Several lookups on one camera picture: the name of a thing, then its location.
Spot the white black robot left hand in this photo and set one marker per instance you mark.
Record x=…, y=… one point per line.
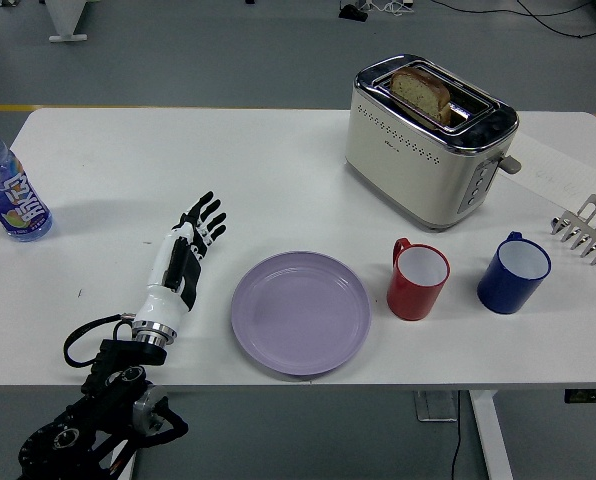
x=180, y=267

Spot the lilac plate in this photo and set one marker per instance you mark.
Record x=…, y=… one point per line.
x=300, y=312

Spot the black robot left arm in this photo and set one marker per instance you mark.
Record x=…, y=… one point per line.
x=103, y=400

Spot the blue labelled drink bottle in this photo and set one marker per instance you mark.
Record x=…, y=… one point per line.
x=10, y=185

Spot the red mug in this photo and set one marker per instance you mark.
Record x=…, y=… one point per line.
x=417, y=285

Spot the cream chrome toaster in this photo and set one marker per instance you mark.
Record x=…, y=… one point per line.
x=418, y=170

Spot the white stand base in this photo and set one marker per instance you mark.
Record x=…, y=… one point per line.
x=68, y=20

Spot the grey floor socket box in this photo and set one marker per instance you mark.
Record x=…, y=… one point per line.
x=435, y=405

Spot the slice of toast bread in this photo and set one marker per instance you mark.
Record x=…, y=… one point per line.
x=420, y=92

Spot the black floor device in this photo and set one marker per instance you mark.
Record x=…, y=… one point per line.
x=353, y=12

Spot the blue mug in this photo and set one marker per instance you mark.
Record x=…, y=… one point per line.
x=513, y=277

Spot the white paper sheet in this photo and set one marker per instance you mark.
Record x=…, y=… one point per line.
x=563, y=167

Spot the silver metal toast rack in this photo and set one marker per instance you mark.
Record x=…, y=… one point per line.
x=585, y=227

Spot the black table control panel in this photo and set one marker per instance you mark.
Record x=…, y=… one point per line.
x=591, y=395

